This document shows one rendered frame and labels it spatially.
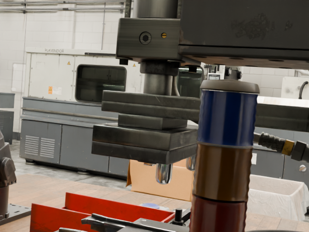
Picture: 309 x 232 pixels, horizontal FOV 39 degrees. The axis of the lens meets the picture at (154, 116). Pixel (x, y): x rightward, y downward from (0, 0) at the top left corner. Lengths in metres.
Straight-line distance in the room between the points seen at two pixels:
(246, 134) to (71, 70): 5.93
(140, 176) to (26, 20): 6.79
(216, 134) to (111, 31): 7.96
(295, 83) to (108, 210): 4.84
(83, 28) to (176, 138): 8.07
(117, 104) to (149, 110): 0.04
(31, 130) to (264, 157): 3.31
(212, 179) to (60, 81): 6.03
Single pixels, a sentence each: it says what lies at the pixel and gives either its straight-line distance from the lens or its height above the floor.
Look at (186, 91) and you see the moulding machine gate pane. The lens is 5.33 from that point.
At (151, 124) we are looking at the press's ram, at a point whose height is 1.15.
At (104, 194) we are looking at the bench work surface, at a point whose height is 0.90.
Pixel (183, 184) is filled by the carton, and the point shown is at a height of 0.61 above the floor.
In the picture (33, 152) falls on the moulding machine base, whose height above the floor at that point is 0.19.
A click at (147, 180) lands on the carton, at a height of 0.60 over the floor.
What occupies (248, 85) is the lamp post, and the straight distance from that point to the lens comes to 0.29.
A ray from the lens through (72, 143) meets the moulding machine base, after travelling 6.15.
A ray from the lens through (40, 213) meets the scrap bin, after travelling 0.87.
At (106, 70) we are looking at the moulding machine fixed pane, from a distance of 5.89.
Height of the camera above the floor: 1.18
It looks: 3 degrees down
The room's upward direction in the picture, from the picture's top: 5 degrees clockwise
